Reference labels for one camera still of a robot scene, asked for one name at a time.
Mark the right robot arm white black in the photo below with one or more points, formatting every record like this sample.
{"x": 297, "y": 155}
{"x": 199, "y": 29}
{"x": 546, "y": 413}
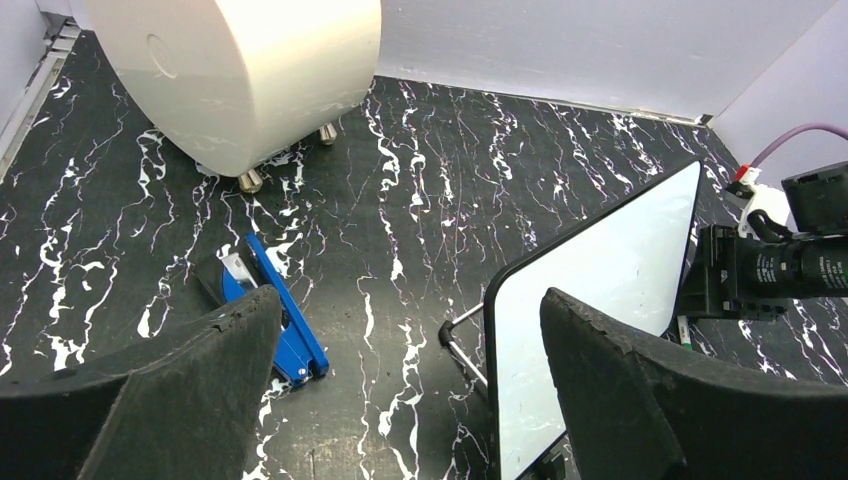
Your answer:
{"x": 752, "y": 271}

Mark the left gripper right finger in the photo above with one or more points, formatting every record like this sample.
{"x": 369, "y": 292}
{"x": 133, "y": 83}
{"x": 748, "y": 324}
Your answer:
{"x": 637, "y": 406}

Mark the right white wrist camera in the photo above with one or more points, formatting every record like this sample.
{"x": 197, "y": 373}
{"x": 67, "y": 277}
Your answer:
{"x": 765, "y": 209}

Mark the small white whiteboard black frame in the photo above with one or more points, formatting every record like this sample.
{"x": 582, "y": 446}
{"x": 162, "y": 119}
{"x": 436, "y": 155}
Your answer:
{"x": 627, "y": 261}

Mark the white cylindrical drum container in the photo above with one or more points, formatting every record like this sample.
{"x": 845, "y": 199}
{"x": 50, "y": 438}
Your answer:
{"x": 234, "y": 83}

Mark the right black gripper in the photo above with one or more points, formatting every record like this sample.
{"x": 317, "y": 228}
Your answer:
{"x": 714, "y": 287}

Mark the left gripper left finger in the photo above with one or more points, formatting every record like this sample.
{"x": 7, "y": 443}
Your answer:
{"x": 181, "y": 405}

